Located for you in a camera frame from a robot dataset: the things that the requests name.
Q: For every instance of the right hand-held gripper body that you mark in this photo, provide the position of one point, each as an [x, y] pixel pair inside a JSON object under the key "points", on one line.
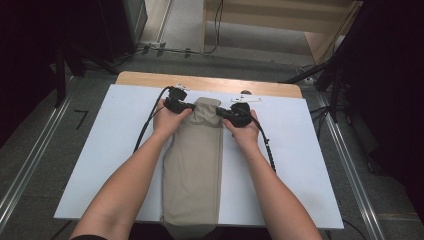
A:
{"points": [[240, 115]]}

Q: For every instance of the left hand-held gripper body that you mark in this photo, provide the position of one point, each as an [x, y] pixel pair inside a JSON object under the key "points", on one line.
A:
{"points": [[175, 100]]}

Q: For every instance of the beige pants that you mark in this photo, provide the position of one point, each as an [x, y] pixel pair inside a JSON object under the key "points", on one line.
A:
{"points": [[193, 166]]}

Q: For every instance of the person's right hand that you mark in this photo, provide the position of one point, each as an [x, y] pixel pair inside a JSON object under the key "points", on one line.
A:
{"points": [[248, 135]]}

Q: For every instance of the person's left hand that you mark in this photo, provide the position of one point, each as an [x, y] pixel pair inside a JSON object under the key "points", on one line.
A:
{"points": [[166, 123]]}

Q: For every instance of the dark round table grommet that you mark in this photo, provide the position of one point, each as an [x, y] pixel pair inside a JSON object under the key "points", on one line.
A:
{"points": [[245, 91]]}

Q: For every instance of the wooden table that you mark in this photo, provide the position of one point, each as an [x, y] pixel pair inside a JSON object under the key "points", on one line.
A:
{"points": [[150, 79]]}

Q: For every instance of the white power strip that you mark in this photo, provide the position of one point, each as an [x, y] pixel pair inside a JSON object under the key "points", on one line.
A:
{"points": [[153, 46]]}

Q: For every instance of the white board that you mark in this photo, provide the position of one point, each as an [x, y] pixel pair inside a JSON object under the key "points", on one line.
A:
{"points": [[110, 133]]}

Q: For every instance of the dark cabinet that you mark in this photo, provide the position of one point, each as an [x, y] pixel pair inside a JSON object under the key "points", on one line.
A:
{"points": [[123, 26]]}

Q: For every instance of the black metal stand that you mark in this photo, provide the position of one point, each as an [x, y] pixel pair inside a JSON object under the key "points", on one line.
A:
{"points": [[60, 76], [333, 86]]}

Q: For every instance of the light wooden furniture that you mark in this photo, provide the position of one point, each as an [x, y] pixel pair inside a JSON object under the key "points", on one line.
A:
{"points": [[283, 16]]}

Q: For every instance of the dark curtain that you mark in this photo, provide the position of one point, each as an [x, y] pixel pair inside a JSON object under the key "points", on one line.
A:
{"points": [[23, 50], [393, 83]]}

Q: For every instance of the person's black sleeve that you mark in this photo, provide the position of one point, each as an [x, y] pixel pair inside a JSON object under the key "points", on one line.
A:
{"points": [[88, 238]]}

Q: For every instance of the metal floor rail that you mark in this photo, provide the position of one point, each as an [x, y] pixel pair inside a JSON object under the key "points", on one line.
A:
{"points": [[30, 163], [165, 20], [353, 173]]}

